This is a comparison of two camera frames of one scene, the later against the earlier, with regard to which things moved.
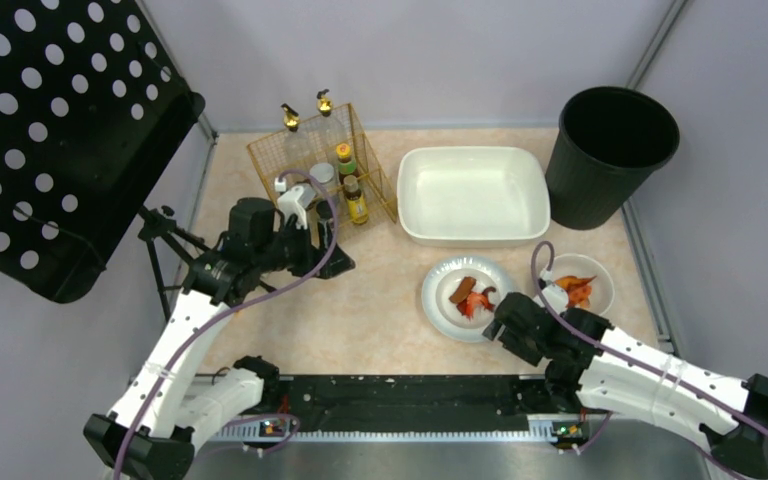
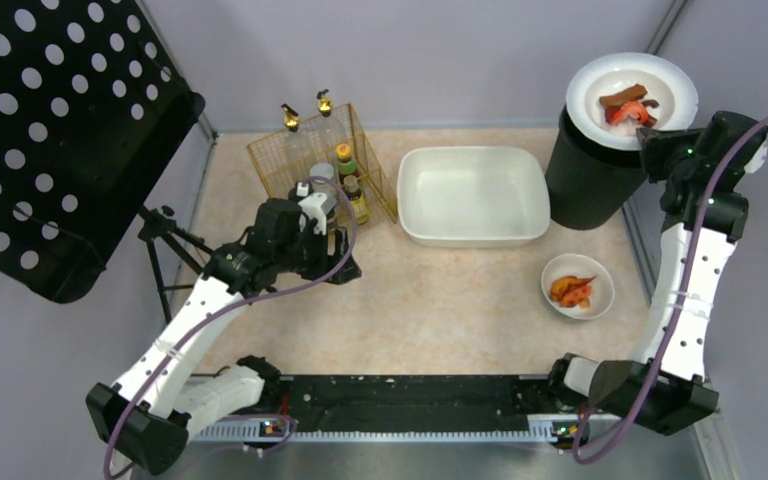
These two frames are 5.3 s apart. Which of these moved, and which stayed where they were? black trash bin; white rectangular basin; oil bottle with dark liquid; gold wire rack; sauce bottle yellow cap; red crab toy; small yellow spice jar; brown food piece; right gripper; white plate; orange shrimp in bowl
Moved: red crab toy; brown food piece; white plate; right gripper
Stayed: oil bottle with dark liquid; white rectangular basin; sauce bottle yellow cap; small yellow spice jar; gold wire rack; orange shrimp in bowl; black trash bin
